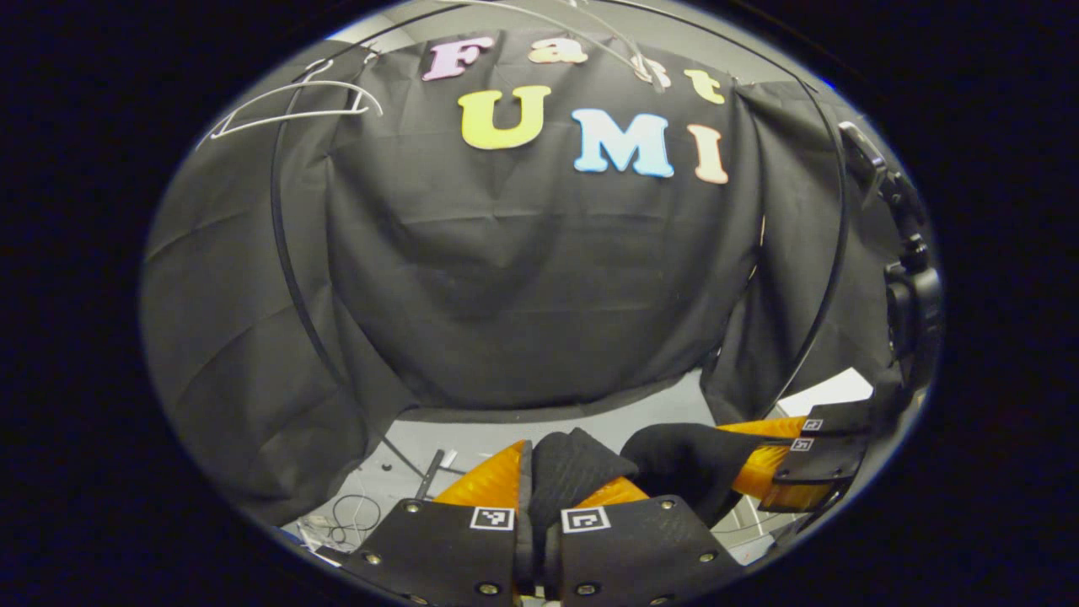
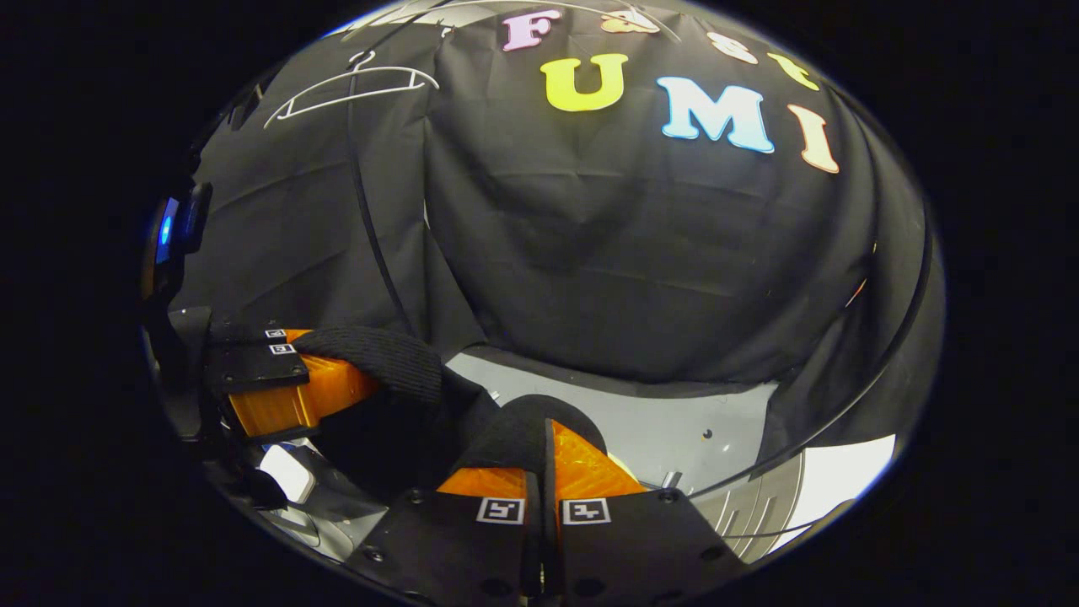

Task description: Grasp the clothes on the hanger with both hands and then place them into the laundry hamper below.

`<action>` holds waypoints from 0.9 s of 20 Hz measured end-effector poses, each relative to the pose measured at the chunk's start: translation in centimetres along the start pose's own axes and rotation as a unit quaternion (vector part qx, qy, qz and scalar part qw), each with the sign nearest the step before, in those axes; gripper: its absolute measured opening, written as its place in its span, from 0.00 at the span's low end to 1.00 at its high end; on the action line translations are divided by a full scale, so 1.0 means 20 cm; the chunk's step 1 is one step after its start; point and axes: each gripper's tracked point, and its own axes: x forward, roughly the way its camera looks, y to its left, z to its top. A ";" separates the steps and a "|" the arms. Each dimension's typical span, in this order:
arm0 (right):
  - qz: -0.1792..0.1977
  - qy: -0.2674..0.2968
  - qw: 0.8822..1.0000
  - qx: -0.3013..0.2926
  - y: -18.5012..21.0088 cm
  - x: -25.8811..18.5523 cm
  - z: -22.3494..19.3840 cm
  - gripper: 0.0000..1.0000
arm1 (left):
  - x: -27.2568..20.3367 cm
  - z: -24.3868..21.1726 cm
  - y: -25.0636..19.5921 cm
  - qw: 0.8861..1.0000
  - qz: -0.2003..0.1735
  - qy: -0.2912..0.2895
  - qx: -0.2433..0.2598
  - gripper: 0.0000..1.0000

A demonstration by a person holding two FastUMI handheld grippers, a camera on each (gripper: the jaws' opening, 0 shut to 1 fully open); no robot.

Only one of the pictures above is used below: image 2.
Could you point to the white ridged cabinet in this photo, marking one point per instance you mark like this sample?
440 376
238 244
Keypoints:
834 476

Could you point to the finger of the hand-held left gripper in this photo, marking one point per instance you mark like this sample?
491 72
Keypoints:
253 337
261 367

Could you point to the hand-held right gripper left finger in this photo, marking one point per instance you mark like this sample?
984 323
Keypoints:
455 556

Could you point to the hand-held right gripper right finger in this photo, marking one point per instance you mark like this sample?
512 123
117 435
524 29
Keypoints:
641 556

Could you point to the white plastic clothes hanger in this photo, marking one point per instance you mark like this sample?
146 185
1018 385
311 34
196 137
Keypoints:
354 84

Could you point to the black knit cardigan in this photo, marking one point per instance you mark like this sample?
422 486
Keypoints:
396 362

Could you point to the black metal clothes rack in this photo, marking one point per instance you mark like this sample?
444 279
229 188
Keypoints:
368 219

